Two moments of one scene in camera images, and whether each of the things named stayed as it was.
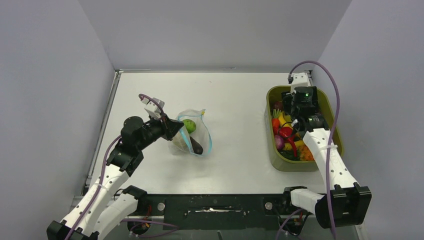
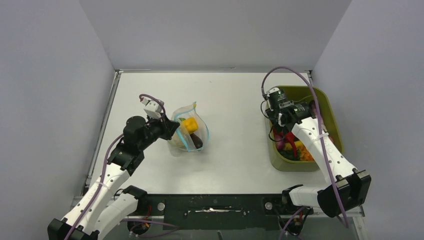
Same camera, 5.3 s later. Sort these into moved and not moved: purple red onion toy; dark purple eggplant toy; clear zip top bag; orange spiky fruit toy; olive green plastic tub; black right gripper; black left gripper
Moved: black right gripper; dark purple eggplant toy; clear zip top bag
Not moved: orange spiky fruit toy; purple red onion toy; olive green plastic tub; black left gripper
